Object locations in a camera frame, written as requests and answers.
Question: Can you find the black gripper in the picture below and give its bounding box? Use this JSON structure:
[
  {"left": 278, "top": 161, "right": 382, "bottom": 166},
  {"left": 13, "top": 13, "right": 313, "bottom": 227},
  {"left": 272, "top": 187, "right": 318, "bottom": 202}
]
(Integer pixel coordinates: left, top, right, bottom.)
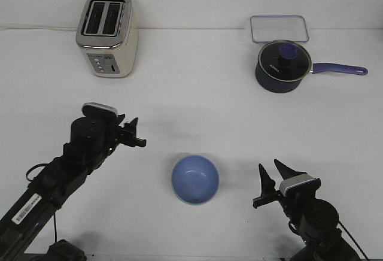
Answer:
[
  {"left": 253, "top": 159, "right": 321, "bottom": 222},
  {"left": 69, "top": 114, "right": 147, "bottom": 157}
]

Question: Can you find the blue bowl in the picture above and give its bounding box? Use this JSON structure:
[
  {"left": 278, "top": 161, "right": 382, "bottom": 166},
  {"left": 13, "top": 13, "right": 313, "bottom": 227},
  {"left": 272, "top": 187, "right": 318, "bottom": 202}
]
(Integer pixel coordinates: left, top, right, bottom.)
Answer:
[{"left": 171, "top": 155, "right": 220, "bottom": 203}]

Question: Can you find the green bowl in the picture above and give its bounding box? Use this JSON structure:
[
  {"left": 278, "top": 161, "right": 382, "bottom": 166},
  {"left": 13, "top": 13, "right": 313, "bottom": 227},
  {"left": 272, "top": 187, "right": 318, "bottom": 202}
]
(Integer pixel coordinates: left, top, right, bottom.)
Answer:
[{"left": 180, "top": 199, "right": 209, "bottom": 207}]

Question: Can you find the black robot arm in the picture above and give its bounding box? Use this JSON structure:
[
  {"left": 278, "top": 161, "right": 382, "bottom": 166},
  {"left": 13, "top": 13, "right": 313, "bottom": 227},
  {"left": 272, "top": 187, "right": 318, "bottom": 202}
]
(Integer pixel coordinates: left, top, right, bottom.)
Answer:
[
  {"left": 253, "top": 159, "right": 369, "bottom": 260},
  {"left": 1, "top": 115, "right": 146, "bottom": 260}
]

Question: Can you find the silver two-slot toaster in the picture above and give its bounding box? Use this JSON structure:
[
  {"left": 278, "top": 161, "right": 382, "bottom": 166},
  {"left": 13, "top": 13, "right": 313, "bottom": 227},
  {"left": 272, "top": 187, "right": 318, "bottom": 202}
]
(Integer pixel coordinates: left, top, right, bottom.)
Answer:
[{"left": 75, "top": 0, "right": 138, "bottom": 78}]

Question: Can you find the dark blue saucepan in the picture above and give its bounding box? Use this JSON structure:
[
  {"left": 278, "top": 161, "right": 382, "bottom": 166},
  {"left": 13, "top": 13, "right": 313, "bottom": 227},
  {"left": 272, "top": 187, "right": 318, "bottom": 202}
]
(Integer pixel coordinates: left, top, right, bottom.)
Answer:
[{"left": 255, "top": 63, "right": 368, "bottom": 93}]

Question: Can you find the glass pot lid blue knob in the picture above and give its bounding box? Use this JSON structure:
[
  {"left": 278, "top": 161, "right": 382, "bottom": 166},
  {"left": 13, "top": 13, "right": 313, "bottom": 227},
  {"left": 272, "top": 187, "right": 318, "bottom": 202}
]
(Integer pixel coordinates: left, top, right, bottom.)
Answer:
[{"left": 258, "top": 40, "right": 312, "bottom": 82}]

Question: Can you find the clear blue-rimmed container lid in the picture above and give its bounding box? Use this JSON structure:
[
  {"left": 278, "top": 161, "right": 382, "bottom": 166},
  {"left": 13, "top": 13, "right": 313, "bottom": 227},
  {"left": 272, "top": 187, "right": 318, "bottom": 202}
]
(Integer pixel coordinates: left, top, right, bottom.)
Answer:
[{"left": 250, "top": 15, "right": 309, "bottom": 44}]

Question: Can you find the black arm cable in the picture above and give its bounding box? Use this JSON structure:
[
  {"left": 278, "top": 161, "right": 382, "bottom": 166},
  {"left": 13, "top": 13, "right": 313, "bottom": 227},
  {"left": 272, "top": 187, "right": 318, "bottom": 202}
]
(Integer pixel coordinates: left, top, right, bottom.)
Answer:
[
  {"left": 25, "top": 163, "right": 59, "bottom": 244},
  {"left": 287, "top": 221, "right": 370, "bottom": 261}
]

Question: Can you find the white toaster power cord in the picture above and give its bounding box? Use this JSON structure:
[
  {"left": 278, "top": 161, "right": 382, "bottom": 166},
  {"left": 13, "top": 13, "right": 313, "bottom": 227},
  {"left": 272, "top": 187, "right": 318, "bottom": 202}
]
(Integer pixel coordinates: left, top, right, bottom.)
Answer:
[{"left": 0, "top": 25, "right": 79, "bottom": 32}]

